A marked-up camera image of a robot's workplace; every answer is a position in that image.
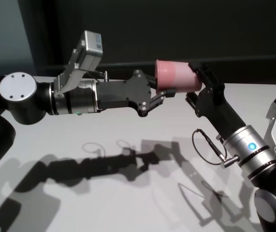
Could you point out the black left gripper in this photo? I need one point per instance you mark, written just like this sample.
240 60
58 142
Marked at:
123 96

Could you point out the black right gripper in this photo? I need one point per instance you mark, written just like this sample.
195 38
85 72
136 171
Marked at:
217 113

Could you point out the pink plastic cup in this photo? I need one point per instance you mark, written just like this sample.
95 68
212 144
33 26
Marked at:
176 77

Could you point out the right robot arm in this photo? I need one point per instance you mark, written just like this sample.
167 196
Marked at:
256 154

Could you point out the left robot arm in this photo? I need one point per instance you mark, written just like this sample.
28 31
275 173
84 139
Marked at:
26 101

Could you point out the dark low rail bar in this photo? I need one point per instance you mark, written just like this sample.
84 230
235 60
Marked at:
249 64

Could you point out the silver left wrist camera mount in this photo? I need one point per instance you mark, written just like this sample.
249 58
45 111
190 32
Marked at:
91 50

